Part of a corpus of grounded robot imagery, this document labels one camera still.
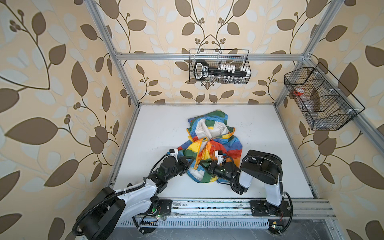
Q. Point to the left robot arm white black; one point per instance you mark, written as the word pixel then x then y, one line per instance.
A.
pixel 101 216

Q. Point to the black wire basket back wall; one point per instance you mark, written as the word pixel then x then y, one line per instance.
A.
pixel 239 58

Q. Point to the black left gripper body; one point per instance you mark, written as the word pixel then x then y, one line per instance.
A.
pixel 181 167

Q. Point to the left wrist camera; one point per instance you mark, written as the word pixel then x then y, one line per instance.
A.
pixel 173 151

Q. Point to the black wire basket wall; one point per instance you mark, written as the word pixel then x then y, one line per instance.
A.
pixel 328 104
pixel 239 58

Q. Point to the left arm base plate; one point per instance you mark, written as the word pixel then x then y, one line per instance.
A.
pixel 160 207

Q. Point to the rainbow coloured jacket white lining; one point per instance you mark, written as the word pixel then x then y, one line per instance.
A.
pixel 209 133

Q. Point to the black wire basket right wall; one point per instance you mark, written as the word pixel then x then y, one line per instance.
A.
pixel 328 104

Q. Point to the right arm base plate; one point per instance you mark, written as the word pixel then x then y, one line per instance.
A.
pixel 265 209

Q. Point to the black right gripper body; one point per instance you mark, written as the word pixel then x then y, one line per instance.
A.
pixel 217 170

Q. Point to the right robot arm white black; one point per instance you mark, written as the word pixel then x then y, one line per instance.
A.
pixel 262 166

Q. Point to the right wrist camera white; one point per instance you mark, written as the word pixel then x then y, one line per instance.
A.
pixel 219 157

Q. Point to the black white tool in basket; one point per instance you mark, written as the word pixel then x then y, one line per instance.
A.
pixel 202 71

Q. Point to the aluminium frame rails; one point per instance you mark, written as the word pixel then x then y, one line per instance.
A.
pixel 151 41

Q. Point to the red lidded clear container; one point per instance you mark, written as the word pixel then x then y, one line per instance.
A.
pixel 297 92

